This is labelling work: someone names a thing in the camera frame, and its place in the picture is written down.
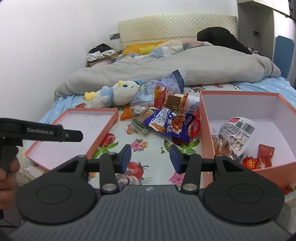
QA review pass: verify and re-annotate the brown dried tofu snack packet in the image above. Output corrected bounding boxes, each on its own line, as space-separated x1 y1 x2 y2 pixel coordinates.
130 115 152 134

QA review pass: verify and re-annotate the blue chair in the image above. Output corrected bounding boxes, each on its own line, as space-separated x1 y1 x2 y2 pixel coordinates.
273 35 295 81

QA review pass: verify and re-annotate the white cloth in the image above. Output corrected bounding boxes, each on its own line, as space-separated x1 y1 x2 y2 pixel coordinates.
86 51 104 61

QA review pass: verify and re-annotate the light blue plastic bag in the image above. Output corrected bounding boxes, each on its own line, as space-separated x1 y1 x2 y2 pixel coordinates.
133 69 187 104

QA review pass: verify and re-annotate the yellow pillow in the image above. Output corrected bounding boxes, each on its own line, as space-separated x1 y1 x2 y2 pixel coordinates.
122 41 167 55

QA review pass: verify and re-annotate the clear packet with brown snack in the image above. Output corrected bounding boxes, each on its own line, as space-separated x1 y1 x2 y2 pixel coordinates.
211 117 257 161

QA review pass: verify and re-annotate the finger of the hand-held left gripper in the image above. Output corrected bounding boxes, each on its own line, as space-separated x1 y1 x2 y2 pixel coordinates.
63 129 84 142

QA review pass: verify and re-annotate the white blue plush toy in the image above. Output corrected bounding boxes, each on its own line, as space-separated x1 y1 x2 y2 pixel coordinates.
84 79 143 108

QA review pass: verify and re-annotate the grey duvet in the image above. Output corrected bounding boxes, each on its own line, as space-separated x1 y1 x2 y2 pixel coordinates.
54 39 282 102

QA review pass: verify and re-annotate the white wall cabinet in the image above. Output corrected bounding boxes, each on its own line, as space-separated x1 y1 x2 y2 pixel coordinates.
237 0 296 63

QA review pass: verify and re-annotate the red white snack packet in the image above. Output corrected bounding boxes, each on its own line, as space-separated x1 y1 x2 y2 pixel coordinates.
190 108 202 138

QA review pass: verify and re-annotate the shallow pink box lid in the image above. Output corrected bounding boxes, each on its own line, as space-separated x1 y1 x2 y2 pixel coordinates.
24 108 120 171

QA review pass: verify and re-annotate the person's left hand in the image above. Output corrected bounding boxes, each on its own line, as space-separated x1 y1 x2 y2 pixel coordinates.
0 158 21 192

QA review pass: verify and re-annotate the cardboard box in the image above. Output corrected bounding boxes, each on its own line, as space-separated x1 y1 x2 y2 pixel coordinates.
86 49 122 68

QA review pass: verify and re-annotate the black cloth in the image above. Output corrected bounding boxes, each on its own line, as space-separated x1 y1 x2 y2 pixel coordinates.
89 43 112 54

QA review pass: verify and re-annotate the red foil candy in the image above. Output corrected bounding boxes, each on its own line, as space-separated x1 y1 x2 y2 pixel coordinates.
242 156 258 170

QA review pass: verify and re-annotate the white spray bottle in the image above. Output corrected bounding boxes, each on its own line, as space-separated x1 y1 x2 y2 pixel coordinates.
184 93 200 111

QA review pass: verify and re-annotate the red packet of brown sticks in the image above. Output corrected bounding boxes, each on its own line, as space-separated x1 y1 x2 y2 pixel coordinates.
154 85 190 115

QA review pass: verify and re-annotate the orange snack packet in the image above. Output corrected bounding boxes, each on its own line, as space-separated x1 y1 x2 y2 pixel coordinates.
120 104 151 121

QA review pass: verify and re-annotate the deep pink gift box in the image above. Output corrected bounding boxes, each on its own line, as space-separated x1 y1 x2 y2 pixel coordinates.
199 90 296 189

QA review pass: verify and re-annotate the blue purple snack packet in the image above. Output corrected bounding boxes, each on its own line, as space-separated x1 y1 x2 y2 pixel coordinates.
143 108 197 142

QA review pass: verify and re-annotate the black garment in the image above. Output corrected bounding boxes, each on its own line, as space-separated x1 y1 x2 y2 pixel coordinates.
197 26 253 55

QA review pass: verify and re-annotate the printed bed sheet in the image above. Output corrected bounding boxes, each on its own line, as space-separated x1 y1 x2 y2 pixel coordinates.
37 76 296 209

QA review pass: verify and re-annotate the small red sachet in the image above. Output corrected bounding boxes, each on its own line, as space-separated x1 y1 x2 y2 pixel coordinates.
256 144 275 169

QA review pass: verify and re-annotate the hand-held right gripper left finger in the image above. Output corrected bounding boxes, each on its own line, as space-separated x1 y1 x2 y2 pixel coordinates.
55 144 132 194

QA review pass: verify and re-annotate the cream quilted headboard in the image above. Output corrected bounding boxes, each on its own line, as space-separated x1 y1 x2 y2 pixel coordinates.
118 12 239 49

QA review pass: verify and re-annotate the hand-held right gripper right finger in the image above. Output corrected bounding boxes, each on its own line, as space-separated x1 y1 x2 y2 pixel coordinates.
169 144 244 193

